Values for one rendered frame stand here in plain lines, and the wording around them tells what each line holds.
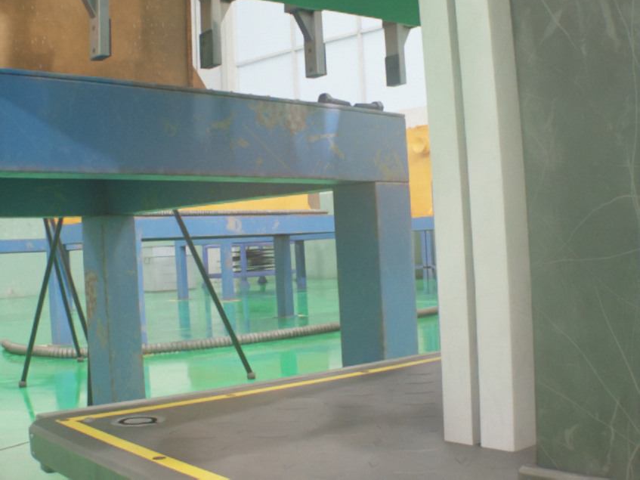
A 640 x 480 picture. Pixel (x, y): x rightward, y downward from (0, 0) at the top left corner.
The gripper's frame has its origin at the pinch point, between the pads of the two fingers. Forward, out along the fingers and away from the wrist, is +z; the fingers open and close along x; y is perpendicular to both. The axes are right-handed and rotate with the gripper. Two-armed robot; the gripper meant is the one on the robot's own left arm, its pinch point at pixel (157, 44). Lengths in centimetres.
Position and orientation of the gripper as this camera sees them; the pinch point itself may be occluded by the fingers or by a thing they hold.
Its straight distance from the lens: 92.4
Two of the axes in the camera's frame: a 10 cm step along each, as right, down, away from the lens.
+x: -7.9, 0.3, -6.2
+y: -6.2, 0.5, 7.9
